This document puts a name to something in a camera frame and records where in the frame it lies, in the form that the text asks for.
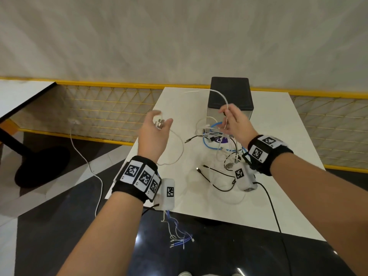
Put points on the person's left hand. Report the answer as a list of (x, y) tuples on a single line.
[(152, 137)]

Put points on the person's right hand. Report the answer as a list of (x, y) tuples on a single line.
[(238, 126)]

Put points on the black-topped grey drawer box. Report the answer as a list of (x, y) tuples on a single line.
[(230, 89)]

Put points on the person's left forearm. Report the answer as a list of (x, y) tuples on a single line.
[(100, 238)]

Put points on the person's right forearm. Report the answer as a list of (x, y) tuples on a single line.
[(322, 198)]

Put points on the dark blue printed packet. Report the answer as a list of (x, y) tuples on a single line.
[(220, 139)]

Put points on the black wristband with markers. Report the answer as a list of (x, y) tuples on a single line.
[(283, 160), (120, 189)]

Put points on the yellow mesh fence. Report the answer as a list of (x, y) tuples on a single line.
[(100, 112)]

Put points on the white side table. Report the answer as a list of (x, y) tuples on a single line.
[(20, 97)]

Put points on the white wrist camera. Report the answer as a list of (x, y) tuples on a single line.
[(247, 185), (165, 204)]

